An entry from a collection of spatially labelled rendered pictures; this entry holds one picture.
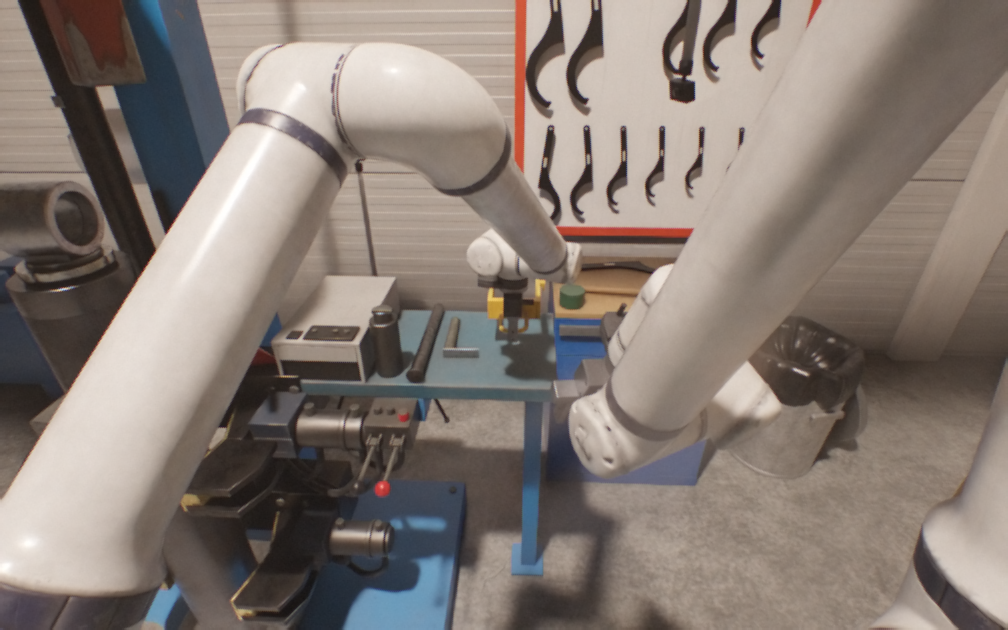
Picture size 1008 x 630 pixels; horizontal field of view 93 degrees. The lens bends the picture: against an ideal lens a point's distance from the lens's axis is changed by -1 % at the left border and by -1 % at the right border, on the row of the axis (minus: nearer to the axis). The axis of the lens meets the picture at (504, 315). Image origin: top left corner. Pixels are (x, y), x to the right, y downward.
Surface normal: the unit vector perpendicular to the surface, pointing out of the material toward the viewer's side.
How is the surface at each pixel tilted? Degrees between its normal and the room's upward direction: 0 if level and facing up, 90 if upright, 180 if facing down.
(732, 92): 90
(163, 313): 45
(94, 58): 90
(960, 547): 64
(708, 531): 0
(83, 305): 90
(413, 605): 0
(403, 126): 98
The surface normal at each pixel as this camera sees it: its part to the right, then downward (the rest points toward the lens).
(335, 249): -0.05, 0.50
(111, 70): 0.81, 0.29
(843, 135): -0.59, 0.55
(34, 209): 0.05, -0.02
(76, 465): 0.15, -0.29
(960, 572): -0.79, -0.58
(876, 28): -0.78, 0.38
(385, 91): -0.13, 0.22
